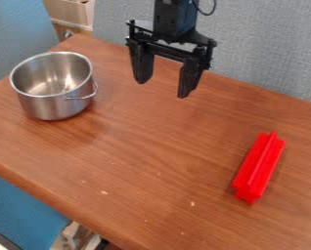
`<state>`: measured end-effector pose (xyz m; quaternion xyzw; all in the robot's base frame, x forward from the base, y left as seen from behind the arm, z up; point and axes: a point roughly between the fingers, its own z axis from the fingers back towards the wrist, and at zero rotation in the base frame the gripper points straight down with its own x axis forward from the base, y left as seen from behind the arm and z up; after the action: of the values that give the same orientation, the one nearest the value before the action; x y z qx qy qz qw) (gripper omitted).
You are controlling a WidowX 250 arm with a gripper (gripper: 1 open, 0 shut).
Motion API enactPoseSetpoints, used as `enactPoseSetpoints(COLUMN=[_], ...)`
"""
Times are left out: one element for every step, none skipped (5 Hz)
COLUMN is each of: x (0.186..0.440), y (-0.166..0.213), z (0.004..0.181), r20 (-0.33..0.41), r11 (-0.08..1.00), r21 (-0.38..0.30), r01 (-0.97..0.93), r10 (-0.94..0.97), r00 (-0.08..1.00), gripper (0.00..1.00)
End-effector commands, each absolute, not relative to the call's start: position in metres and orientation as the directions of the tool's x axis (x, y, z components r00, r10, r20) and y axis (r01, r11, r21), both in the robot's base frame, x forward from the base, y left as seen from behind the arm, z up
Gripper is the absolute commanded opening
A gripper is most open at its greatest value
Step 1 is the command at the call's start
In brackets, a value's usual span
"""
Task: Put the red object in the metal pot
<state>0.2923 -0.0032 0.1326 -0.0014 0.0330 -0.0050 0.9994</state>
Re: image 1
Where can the metal table leg frame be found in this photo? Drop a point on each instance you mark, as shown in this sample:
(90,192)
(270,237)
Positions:
(77,237)

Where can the red cross-shaped plastic block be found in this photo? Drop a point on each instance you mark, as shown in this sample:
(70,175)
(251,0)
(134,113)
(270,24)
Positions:
(257,167)

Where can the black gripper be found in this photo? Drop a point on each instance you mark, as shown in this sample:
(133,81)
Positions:
(170,37)

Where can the stainless steel metal pot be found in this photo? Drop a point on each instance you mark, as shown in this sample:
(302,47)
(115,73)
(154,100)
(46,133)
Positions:
(54,84)

